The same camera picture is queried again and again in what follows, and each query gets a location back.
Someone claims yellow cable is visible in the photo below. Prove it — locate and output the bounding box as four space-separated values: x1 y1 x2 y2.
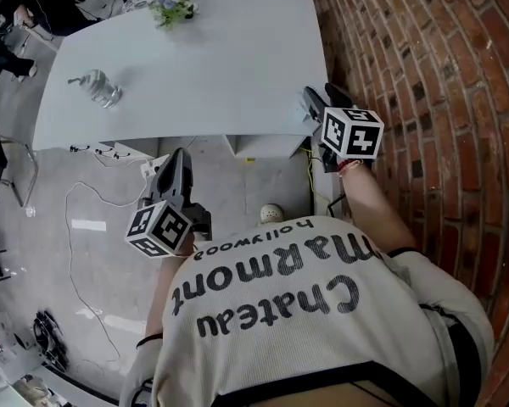
304 148 318 195

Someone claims cluttered white workbench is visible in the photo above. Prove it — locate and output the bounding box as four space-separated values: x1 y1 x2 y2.
0 345 120 407

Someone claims red wrist bracelet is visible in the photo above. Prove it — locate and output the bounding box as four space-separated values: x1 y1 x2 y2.
338 159 365 176

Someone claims person's left forearm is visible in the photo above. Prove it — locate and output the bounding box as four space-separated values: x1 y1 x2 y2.
143 237 196 348

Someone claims white printed shirt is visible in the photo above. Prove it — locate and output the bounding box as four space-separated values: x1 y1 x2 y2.
120 215 495 407

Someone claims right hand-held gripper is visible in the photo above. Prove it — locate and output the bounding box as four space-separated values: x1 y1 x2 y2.
303 82 385 174

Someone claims white clog shoe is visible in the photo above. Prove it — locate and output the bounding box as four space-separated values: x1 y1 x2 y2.
260 203 287 225

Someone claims black cable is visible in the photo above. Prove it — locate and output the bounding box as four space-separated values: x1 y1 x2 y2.
326 192 350 219

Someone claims clear glass bottle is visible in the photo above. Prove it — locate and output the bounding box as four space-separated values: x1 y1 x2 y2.
66 68 124 110

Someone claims white floor cable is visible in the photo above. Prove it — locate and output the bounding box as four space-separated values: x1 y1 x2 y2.
64 179 154 356

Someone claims artificial flower bouquet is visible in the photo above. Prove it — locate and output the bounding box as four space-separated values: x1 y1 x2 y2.
148 0 199 30

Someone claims person's right forearm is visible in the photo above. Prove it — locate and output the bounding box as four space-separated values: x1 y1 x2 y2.
341 161 417 254

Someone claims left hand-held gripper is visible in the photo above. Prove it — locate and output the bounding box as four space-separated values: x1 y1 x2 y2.
125 147 213 259

